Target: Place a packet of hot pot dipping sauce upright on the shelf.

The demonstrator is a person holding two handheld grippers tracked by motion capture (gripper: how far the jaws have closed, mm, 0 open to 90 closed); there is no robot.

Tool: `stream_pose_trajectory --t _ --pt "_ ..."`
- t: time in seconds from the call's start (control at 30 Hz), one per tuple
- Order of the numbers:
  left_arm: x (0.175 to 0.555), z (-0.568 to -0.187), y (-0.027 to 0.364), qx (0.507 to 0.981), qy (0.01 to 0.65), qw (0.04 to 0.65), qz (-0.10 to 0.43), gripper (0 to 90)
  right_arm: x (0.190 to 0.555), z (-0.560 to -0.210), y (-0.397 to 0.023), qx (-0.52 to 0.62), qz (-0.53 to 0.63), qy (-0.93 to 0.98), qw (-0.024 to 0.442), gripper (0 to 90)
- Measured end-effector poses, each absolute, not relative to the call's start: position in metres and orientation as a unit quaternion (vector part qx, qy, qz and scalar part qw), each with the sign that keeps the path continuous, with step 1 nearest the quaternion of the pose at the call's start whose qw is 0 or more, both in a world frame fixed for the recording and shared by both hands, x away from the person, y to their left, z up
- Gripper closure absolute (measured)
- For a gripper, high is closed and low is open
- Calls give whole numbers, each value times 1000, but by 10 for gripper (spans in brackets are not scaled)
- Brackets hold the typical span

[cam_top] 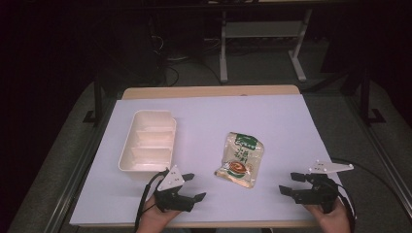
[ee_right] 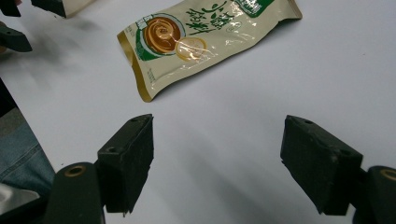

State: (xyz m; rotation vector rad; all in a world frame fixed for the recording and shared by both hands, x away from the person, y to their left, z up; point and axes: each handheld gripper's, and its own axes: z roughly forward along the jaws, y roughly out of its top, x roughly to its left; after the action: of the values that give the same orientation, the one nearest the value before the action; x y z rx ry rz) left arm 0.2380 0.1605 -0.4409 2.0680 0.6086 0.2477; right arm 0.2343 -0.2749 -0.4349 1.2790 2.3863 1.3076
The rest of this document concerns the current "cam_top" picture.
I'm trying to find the black floor cables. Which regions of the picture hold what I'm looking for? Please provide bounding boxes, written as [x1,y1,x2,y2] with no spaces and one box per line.
[147,16,224,86]

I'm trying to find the grey aluminium rail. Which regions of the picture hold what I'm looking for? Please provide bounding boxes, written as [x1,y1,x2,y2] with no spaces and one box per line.
[42,96,119,233]
[343,93,412,212]

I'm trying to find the white table cover sheet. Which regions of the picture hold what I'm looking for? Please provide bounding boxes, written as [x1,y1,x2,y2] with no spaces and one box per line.
[69,93,345,227]

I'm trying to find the person's left hand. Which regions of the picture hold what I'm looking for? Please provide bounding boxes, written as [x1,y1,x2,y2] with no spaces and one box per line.
[135,195,183,233]

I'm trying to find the beige divided plastic tray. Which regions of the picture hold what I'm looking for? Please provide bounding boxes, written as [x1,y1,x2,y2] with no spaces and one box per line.
[118,109,178,182]

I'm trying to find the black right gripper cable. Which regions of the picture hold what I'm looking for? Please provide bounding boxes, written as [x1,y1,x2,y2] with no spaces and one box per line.
[329,156,412,233]

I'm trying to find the white metal desk frame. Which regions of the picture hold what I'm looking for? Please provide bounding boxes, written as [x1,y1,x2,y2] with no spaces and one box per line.
[219,9,314,83]

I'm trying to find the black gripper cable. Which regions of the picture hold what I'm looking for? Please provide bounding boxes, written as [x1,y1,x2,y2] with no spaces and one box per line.
[133,168,171,233]
[329,156,412,233]

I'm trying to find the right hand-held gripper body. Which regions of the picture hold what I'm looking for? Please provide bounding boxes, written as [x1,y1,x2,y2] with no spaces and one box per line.
[292,159,355,215]

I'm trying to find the person's right hand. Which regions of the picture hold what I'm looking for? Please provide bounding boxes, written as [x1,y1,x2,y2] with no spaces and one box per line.
[305,197,353,233]

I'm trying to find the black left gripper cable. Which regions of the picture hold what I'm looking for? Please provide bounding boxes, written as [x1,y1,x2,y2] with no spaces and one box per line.
[133,168,171,233]

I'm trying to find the green and beige snack packet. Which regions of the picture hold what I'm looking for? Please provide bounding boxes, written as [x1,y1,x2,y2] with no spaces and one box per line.
[214,131,265,189]

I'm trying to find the black metal stand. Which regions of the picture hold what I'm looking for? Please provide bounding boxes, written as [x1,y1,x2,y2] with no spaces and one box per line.
[359,64,387,126]
[82,73,105,126]

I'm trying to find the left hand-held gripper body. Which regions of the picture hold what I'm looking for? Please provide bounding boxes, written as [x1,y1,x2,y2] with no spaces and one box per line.
[153,164,196,214]

